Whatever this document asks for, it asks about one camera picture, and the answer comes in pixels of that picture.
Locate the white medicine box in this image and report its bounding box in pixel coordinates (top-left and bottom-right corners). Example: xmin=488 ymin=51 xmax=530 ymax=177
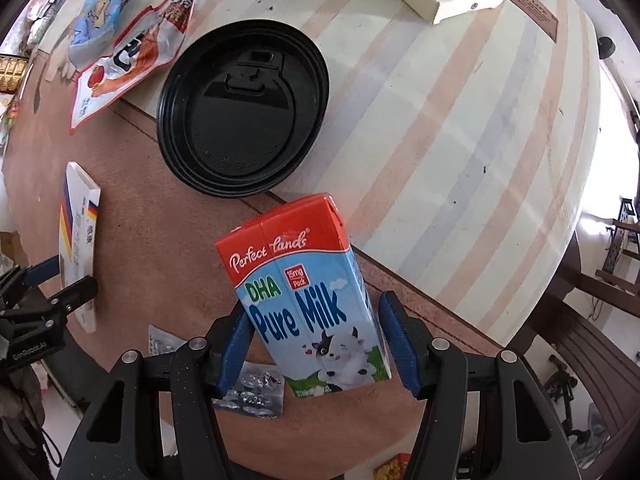
xmin=57 ymin=160 xmax=102 ymax=335

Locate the silver blister pack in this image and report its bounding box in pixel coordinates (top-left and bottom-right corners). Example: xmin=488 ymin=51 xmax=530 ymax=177
xmin=213 ymin=361 xmax=285 ymax=419
xmin=148 ymin=324 xmax=186 ymax=356

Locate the blue red milk carton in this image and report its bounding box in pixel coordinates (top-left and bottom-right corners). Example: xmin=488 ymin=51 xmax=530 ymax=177
xmin=215 ymin=194 xmax=392 ymax=398

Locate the black plastic cup lid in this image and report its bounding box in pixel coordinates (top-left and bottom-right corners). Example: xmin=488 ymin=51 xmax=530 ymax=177
xmin=156 ymin=18 xmax=330 ymax=198

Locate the red yellow small packet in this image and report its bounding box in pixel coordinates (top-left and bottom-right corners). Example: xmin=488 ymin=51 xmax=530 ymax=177
xmin=372 ymin=453 xmax=410 ymax=480

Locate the dark wooden chair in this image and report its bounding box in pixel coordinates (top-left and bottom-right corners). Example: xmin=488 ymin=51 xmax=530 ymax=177
xmin=508 ymin=236 xmax=639 ymax=479

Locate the gold foil item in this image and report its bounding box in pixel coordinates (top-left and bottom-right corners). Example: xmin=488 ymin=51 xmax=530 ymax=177
xmin=0 ymin=54 xmax=28 ymax=93

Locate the light blue crumpled wrapper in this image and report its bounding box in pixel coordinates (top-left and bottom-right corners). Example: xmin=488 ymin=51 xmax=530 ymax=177
xmin=68 ymin=0 xmax=130 ymax=72

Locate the red white snack wrapper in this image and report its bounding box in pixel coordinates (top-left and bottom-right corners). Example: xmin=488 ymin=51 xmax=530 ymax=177
xmin=70 ymin=0 xmax=195 ymax=131

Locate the brown paper label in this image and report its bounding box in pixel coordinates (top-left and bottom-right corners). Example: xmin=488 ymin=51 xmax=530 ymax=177
xmin=509 ymin=0 xmax=559 ymax=41

